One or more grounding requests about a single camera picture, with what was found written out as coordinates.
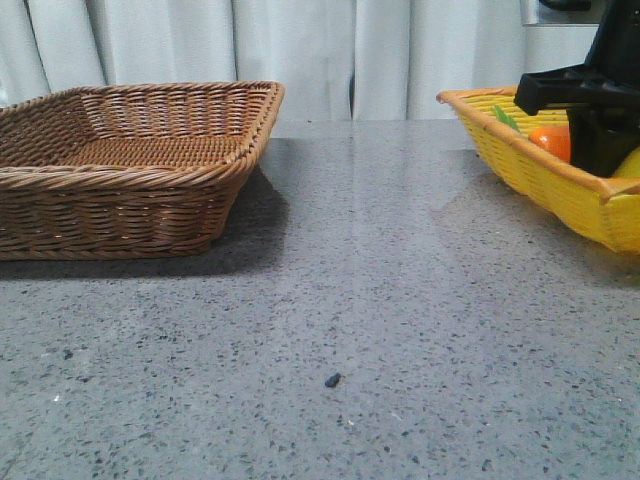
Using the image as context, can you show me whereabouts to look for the small black debris chip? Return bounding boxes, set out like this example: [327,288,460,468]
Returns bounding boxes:
[324,372,342,388]

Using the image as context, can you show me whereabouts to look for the brown wicker basket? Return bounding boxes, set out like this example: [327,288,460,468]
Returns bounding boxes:
[1,81,285,260]

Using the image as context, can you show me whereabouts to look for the yellow woven basket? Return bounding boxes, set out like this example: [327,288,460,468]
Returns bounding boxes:
[437,86,639,254]

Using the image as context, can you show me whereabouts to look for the orange toy carrot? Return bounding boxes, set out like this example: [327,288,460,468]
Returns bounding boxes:
[528,125,571,163]

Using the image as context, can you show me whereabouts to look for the white curtain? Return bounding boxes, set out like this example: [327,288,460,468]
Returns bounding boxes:
[1,1,595,121]

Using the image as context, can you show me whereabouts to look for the yellow tape roll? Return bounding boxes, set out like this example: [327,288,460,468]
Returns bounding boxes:
[612,148,640,178]

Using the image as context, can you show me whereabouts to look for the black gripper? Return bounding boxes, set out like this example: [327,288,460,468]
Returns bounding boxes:
[515,1,639,177]

